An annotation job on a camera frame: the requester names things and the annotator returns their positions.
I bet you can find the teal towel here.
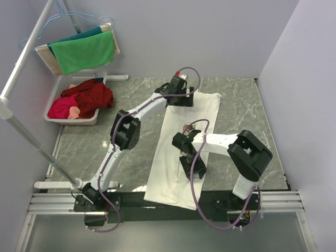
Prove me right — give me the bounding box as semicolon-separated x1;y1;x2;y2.
48;26;103;57

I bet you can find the green towel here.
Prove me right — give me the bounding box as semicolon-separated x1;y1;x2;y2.
50;30;114;75

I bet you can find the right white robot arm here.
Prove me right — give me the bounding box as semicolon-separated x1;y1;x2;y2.
172;130;273;209

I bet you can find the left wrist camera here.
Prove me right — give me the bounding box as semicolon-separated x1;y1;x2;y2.
175;71;189;81

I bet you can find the dark red t shirt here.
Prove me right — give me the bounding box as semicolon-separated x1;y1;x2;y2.
60;78;114;119

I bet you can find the white floral t shirt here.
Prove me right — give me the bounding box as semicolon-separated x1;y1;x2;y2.
144;92;222;210

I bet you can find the white plastic laundry basket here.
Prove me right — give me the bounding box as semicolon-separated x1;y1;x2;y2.
44;70;114;125

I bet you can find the pink t shirt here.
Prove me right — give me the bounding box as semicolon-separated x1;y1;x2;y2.
47;95;80;120

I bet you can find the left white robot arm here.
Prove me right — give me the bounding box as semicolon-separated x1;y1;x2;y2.
82;72;195;211

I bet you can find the beige towel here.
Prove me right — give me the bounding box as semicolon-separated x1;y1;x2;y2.
36;23;120;76

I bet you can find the black base beam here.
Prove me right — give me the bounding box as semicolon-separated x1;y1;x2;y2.
73;191;263;227

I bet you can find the aluminium rail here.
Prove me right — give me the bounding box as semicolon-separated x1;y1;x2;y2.
27;191;305;215

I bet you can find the white clothes rack frame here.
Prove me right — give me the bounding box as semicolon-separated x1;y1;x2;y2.
1;1;122;193

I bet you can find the blue wire hanger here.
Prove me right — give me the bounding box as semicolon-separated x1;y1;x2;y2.
18;5;116;50

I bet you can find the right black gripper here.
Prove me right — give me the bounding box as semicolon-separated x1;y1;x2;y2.
180;152;207;180

